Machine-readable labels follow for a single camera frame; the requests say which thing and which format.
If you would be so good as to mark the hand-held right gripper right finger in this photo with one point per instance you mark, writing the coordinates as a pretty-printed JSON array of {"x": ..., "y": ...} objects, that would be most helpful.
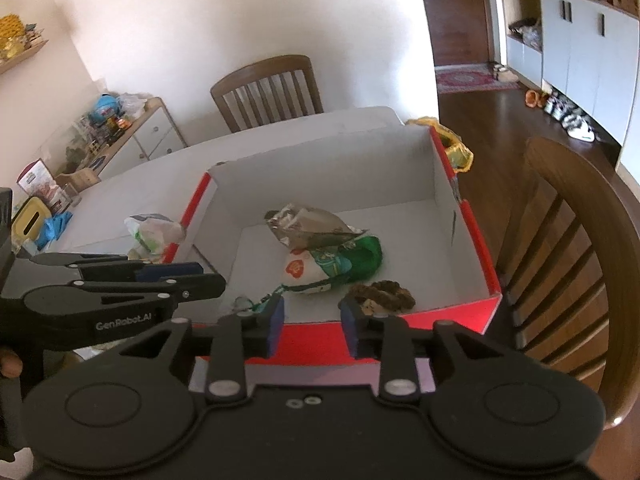
[{"x": 350, "y": 329}]

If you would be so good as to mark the blue cloth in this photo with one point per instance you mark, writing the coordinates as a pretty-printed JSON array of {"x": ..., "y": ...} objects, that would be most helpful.
[{"x": 55, "y": 230}]

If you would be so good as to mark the green white snack bag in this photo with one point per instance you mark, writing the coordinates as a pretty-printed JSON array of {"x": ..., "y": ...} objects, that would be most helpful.
[{"x": 345, "y": 262}]

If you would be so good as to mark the red white snack box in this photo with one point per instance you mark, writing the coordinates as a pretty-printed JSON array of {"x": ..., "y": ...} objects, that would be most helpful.
[{"x": 35, "y": 177}]

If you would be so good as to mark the silver foil bag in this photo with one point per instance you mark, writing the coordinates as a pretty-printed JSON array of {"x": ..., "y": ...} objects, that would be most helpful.
[{"x": 310, "y": 225}]

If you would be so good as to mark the wooden sideboard with white drawers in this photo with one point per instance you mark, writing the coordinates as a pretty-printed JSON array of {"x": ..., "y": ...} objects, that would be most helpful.
[{"x": 150, "y": 135}]

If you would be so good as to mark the red cardboard box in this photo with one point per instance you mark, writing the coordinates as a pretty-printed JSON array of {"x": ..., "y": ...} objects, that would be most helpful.
[{"x": 350, "y": 175}]

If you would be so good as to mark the golden ornament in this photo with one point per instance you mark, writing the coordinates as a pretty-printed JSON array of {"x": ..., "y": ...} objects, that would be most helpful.
[{"x": 11, "y": 35}]

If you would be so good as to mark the clear green snack bag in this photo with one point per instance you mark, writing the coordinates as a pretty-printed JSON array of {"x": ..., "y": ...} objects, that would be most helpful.
[{"x": 155, "y": 235}]

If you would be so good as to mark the clear plastic bags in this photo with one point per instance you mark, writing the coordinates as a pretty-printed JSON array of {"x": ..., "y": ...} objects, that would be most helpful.
[{"x": 132, "y": 105}]

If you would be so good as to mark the brown door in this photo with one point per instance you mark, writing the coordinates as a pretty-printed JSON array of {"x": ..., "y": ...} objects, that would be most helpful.
[{"x": 455, "y": 10}]

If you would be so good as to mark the patterned rug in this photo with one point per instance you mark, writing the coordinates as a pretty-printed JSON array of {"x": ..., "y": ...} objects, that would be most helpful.
[{"x": 470, "y": 79}]

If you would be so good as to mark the pair of orange shoes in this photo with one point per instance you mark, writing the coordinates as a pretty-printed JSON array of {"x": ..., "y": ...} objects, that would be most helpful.
[{"x": 534, "y": 98}]

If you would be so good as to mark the person's left hand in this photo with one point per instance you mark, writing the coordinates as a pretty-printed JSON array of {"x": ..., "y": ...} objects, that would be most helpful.
[{"x": 10, "y": 364}]

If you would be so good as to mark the brown wooden chair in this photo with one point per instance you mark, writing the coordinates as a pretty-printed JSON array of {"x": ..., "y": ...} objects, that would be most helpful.
[
  {"x": 270, "y": 85},
  {"x": 575, "y": 200}
]

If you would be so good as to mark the grey plastic bag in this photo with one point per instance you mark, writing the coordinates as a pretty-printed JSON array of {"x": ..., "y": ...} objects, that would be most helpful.
[{"x": 531, "y": 36}]

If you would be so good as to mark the white bench cabinet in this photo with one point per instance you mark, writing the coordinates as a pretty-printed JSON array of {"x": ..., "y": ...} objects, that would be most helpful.
[{"x": 522, "y": 62}]

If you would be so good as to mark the pair of beige slippers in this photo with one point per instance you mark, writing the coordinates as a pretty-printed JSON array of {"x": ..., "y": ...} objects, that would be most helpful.
[{"x": 504, "y": 72}]

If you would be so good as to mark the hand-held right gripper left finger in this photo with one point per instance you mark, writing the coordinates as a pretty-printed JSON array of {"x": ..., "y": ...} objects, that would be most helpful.
[{"x": 276, "y": 325}]

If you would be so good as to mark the yellow tissue box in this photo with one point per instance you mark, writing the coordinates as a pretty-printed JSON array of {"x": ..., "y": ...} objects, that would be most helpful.
[{"x": 30, "y": 217}]

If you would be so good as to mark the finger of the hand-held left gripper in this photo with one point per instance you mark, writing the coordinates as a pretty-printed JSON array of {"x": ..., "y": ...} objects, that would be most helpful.
[
  {"x": 200, "y": 286},
  {"x": 167, "y": 271}
]

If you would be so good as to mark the yellow green plastic bag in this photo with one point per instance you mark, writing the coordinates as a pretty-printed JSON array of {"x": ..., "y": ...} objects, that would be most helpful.
[{"x": 457, "y": 152}]

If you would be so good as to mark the wooden wall shelf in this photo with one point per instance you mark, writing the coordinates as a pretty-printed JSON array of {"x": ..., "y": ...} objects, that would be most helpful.
[{"x": 25, "y": 57}]

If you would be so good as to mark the wooden tissue box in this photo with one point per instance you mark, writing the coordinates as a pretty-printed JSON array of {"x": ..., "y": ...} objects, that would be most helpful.
[{"x": 80, "y": 179}]

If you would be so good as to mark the white base cabinet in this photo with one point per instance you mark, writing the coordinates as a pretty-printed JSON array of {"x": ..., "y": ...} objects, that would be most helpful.
[{"x": 585, "y": 60}]

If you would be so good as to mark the dark brown woven ornament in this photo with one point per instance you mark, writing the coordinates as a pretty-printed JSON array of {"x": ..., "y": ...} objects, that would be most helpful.
[{"x": 385, "y": 294}]

